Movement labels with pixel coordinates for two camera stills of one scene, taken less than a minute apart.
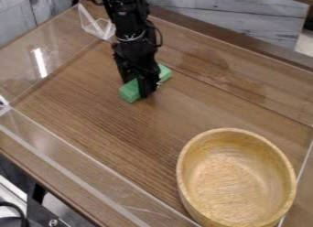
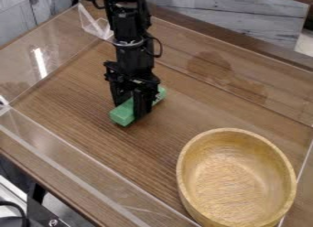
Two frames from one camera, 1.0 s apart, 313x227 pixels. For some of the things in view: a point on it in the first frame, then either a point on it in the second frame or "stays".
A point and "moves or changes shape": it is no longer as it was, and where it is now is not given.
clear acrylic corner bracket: [99, 27] stays
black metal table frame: [39, 215] stays
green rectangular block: [130, 90] moves or changes shape
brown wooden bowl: [234, 178] stays
